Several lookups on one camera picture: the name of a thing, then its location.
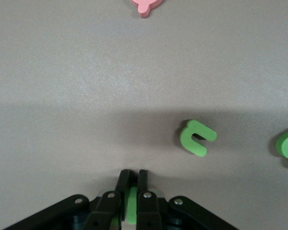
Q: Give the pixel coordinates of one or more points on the green foam letter P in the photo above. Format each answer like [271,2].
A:
[132,206]

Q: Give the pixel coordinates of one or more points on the green foam letter B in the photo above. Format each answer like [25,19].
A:
[284,143]

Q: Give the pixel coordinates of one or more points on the brown table cover sheet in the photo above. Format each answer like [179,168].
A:
[86,72]

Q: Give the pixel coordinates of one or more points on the pink foam letter Q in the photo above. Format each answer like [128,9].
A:
[144,9]

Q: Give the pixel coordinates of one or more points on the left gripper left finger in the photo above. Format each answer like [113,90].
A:
[103,210]

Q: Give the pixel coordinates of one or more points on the green foam letter U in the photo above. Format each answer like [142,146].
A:
[187,141]

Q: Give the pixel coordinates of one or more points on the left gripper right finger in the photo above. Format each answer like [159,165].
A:
[148,210]

